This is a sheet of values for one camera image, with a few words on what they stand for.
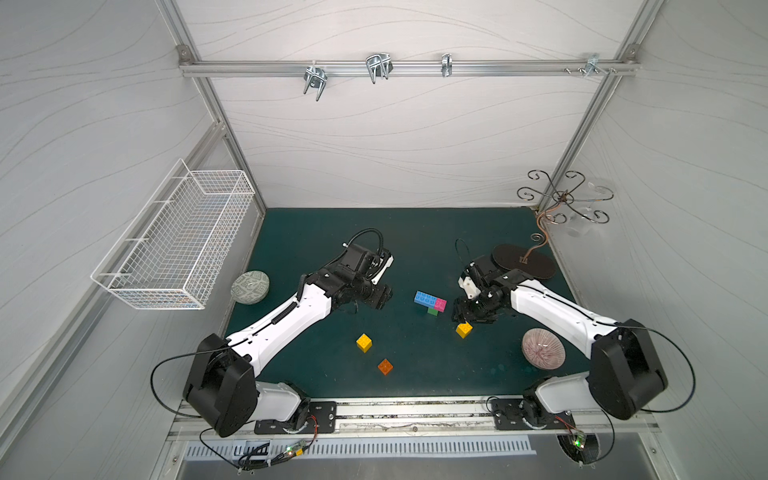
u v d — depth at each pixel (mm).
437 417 750
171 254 684
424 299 900
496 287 623
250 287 956
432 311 906
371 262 660
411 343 862
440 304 883
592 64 764
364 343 822
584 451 716
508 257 1043
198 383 420
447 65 783
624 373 423
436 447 703
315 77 781
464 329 857
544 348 833
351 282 625
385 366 803
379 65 765
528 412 655
